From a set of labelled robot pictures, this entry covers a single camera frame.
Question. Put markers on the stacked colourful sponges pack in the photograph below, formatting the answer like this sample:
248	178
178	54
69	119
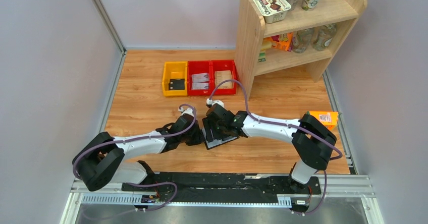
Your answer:
266	44

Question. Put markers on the aluminium frame rail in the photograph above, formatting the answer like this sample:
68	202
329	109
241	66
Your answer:
94	53

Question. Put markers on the red orange cookie box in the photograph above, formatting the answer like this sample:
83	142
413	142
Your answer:
282	41

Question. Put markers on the clear glass bottle right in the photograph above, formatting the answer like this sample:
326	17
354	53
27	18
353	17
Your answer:
324	37

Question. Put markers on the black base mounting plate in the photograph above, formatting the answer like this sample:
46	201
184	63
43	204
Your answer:
226	188

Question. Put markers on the yellow plastic bin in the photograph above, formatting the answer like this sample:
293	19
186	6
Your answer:
174	70

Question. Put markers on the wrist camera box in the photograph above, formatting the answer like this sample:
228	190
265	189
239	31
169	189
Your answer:
186	109
211	102

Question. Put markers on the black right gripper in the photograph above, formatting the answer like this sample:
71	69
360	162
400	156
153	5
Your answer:
207	125

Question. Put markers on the black leather card holder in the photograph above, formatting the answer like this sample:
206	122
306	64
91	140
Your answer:
216	143

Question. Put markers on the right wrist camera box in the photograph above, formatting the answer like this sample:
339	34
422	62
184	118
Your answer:
211	102

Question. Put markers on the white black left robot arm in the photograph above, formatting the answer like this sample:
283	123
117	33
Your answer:
98	162

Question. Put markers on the red plastic bin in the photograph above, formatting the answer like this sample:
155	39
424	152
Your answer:
220	65
195	67

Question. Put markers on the yellow green juice carton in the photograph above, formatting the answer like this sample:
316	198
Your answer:
329	119

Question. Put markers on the beige cards stack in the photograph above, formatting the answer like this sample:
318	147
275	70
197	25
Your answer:
221	76

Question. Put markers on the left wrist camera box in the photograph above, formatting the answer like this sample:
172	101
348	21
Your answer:
186	109

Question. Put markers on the white cards in bin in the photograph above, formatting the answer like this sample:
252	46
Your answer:
200	81

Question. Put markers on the clear glass bottle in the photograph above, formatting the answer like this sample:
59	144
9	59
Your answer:
324	37
301	40

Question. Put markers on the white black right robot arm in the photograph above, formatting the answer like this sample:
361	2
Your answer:
313	141

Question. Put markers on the wooden shelf unit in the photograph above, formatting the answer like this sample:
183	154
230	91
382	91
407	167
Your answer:
252	29

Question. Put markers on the middle red plastic bin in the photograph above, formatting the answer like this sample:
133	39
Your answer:
195	67

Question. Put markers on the right red plastic bin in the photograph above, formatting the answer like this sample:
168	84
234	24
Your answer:
220	65

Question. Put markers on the clear glass bottle left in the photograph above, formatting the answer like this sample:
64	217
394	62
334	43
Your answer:
301	40

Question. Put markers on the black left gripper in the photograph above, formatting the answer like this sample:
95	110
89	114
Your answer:
199	138

